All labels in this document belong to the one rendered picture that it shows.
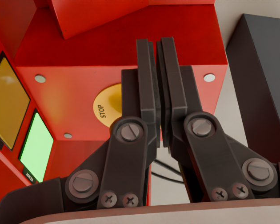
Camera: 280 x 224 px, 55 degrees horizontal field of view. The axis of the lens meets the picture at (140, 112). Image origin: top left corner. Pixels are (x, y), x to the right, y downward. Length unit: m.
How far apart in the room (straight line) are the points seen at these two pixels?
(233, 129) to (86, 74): 1.57
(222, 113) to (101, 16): 1.39
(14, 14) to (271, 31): 0.90
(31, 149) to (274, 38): 0.96
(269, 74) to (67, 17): 0.77
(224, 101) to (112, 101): 1.30
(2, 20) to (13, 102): 0.19
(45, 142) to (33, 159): 0.03
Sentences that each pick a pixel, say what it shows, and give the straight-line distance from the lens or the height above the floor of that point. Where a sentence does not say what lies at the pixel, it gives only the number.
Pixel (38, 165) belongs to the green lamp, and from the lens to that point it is 0.25.
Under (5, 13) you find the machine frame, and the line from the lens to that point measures 0.39.
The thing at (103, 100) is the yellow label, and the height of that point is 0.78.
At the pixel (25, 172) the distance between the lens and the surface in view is 0.23.
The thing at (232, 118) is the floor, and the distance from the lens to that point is 1.64.
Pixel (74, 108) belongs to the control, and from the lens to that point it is 0.24.
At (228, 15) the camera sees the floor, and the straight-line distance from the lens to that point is 1.14.
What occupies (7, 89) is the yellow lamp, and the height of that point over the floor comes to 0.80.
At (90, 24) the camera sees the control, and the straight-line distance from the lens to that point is 0.23.
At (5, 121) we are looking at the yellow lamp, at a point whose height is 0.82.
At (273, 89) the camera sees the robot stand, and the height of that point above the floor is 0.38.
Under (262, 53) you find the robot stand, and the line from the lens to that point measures 0.99.
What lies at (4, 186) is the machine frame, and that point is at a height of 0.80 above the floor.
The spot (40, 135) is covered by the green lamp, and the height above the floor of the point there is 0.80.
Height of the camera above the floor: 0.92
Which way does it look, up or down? 37 degrees down
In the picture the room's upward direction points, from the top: 177 degrees counter-clockwise
